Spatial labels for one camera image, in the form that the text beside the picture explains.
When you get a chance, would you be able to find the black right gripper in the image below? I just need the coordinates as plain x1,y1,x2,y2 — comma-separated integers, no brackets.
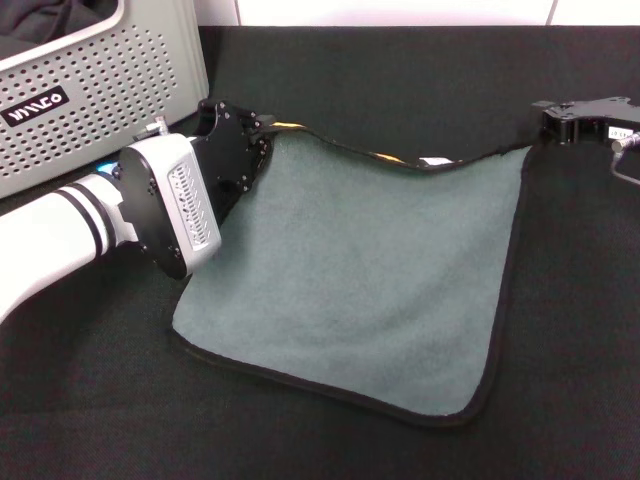
529,95,640,147

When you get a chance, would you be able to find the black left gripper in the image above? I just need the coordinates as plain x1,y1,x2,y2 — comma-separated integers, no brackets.
191,98,277,224

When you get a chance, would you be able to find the grey yellow black-edged towel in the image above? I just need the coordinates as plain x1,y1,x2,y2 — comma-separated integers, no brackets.
167,119,539,430

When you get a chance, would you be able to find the silver metal elbow fitting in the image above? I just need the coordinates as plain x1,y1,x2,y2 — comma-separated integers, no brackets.
132,115,169,142

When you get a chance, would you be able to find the black tablecloth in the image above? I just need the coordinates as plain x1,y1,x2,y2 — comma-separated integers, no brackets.
0,24,640,480

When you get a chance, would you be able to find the grey perforated storage box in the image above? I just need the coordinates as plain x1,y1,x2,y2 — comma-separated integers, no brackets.
0,0,210,200

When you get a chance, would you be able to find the black fabric bundle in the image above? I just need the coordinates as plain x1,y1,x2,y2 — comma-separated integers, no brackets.
0,0,124,39

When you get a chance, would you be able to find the grey right gripper cable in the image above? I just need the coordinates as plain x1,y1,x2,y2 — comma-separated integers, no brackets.
609,138,640,187

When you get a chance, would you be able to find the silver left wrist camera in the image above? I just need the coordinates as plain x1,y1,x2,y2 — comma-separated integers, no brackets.
118,134,223,281

